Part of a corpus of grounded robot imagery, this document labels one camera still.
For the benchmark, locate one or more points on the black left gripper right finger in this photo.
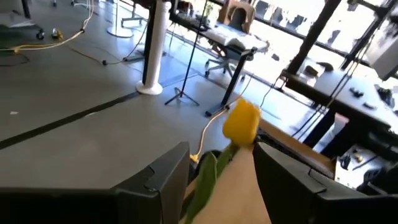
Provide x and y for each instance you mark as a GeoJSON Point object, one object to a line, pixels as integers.
{"type": "Point", "coordinates": [295, 193]}

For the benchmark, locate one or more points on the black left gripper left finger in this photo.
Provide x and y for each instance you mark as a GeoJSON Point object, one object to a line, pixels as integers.
{"type": "Point", "coordinates": [140, 202]}

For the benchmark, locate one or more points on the yellow artificial tulip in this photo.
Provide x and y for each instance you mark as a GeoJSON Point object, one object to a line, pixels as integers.
{"type": "Point", "coordinates": [242, 124]}

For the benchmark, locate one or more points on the large black desk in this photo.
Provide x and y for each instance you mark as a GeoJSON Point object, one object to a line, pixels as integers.
{"type": "Point", "coordinates": [342, 90]}

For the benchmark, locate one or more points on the black tripod stand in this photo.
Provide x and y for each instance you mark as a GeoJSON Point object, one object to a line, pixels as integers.
{"type": "Point", "coordinates": [181, 92]}

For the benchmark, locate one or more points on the black-legged desk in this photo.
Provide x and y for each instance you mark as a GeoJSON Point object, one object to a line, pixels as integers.
{"type": "Point", "coordinates": [235, 77]}

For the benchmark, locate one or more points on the grey office chair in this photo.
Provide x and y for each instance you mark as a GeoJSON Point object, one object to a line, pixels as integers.
{"type": "Point", "coordinates": [224, 62]}

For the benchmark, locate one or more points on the white monitor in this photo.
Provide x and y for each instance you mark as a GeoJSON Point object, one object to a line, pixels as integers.
{"type": "Point", "coordinates": [384, 59]}

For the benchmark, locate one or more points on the white round-base stand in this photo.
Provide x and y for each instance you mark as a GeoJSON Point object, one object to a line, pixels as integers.
{"type": "Point", "coordinates": [119, 31]}

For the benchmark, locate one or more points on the small yellow object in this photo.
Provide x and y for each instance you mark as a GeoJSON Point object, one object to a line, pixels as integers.
{"type": "Point", "coordinates": [57, 33]}

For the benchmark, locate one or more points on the cart with casters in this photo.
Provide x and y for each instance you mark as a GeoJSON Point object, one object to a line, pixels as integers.
{"type": "Point", "coordinates": [18, 21]}

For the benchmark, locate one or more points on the black aluminium table frame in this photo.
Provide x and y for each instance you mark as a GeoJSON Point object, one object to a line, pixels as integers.
{"type": "Point", "coordinates": [286, 147]}

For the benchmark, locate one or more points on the white round-base post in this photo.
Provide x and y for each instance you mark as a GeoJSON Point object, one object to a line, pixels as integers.
{"type": "Point", "coordinates": [155, 46]}

